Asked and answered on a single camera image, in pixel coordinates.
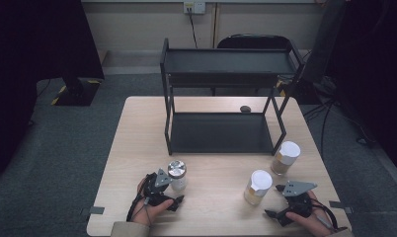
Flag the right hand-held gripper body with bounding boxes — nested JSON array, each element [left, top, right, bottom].
[[275, 181, 319, 228]]

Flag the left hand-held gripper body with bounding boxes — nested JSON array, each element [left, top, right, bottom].
[[142, 168, 173, 207]]

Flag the white-lidded jar with tan contents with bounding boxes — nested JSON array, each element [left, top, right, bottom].
[[243, 169, 274, 206], [271, 140, 302, 177]]

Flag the glass jar with silver lid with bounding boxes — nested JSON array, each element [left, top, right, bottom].
[[167, 160, 188, 193]]

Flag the black metal two-tier shelf rack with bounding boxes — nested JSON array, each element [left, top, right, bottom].
[[159, 38, 306, 157]]

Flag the person's left hand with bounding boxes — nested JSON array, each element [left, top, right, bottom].
[[133, 177, 175, 227]]

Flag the person's right hand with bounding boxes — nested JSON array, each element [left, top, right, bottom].
[[285, 192, 337, 237]]

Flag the grey tape strip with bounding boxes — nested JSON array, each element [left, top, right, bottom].
[[329, 199, 355, 215], [81, 205, 106, 217]]

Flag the black stand base striped tape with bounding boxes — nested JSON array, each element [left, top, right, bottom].
[[50, 76, 105, 108], [278, 74, 323, 106]]

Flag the black chair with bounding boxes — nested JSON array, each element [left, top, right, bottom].
[[209, 33, 292, 97]]

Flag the dark curtain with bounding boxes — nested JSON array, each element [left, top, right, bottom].
[[328, 0, 397, 183], [0, 0, 106, 180]]

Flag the left hand-held gripper black cable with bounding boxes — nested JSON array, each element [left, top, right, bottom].
[[126, 194, 152, 225]]

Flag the hand-held gripper black cable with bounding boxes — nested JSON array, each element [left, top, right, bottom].
[[126, 194, 152, 225], [312, 199, 340, 231]]

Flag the right hand-held gripper black cable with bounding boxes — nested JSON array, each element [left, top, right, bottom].
[[312, 199, 340, 231]]

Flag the black floor cables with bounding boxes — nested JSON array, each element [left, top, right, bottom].
[[302, 98, 369, 160]]

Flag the black power cable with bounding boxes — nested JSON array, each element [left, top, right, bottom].
[[187, 13, 199, 50]]

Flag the white wall outlet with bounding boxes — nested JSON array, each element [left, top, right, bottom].
[[183, 1, 207, 15]]

